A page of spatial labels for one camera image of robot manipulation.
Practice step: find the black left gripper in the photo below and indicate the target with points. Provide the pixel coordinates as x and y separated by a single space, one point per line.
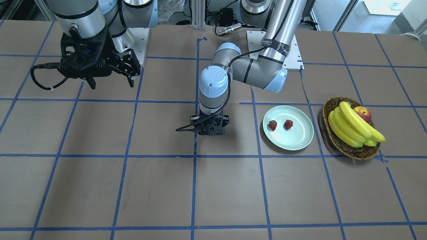
226 121

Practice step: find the black power adapter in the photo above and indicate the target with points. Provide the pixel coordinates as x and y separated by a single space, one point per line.
226 17

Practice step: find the red apple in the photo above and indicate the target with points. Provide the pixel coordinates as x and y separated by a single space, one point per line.
364 113

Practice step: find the yellow banana bunch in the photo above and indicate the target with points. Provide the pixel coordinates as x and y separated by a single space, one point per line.
351 128

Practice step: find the red strawberry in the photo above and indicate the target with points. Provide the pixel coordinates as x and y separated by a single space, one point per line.
272 124
288 124

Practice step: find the silver cylindrical connector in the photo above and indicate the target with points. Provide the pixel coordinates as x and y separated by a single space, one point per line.
227 29

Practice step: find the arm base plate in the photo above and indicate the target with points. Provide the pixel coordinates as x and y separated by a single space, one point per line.
136 39
293 62

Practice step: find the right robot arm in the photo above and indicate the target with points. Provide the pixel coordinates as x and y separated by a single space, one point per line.
91 16

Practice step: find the aluminium frame post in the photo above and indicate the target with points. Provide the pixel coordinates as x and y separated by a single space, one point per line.
198 12

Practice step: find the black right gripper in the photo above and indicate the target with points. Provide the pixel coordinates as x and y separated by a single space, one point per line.
111 52

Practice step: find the brown wicker basket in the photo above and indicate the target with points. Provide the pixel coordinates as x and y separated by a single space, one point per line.
334 143

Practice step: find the light green plate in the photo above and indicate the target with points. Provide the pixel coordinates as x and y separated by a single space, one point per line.
296 138

